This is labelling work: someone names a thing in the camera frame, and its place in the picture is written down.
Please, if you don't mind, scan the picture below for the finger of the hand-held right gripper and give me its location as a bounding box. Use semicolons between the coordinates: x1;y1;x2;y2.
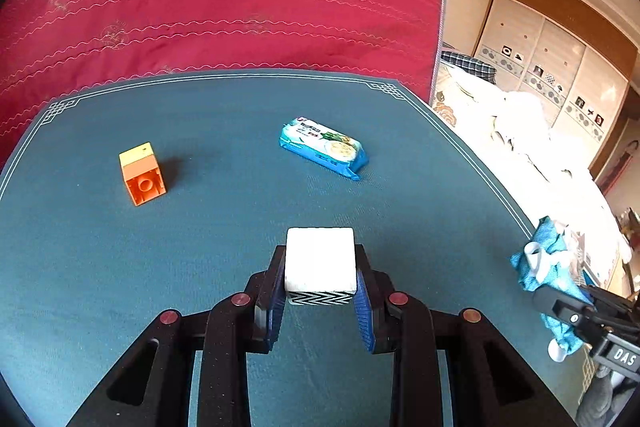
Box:
532;288;598;343
580;286;640;330

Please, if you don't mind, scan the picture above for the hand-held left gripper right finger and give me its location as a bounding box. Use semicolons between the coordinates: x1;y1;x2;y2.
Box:
354;243;576;427

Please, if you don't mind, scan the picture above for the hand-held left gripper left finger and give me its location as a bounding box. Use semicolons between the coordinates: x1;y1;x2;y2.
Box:
65;244;288;427

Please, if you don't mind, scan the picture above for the blue wrapper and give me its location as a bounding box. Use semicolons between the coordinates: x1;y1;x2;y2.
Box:
510;216;588;363

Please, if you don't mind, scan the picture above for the white block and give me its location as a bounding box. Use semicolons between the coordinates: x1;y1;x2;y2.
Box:
283;227;359;307

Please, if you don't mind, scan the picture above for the person's right hand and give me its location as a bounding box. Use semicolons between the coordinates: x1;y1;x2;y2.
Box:
575;364;618;427

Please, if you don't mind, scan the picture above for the cluttered side table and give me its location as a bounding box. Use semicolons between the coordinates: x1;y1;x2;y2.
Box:
617;207;640;253

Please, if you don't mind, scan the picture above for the teal table mat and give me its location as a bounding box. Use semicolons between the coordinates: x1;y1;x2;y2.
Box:
0;69;596;427

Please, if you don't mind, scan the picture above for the brown wooden door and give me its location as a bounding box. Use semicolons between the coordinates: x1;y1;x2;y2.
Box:
592;114;640;195

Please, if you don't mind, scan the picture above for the large blue snack packet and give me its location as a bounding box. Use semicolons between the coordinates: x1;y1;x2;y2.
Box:
278;117;370;180

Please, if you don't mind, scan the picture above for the bed with floral sheet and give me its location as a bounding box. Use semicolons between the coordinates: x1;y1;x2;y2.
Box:
430;49;636;298

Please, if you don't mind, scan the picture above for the orange toy block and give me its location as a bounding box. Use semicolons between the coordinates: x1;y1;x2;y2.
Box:
119;142;166;208

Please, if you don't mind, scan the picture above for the sliding door wardrobe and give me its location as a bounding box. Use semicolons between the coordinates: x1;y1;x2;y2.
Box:
472;0;633;180

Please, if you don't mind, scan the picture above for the plaid pillow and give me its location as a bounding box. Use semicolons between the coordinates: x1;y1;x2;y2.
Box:
440;50;498;82

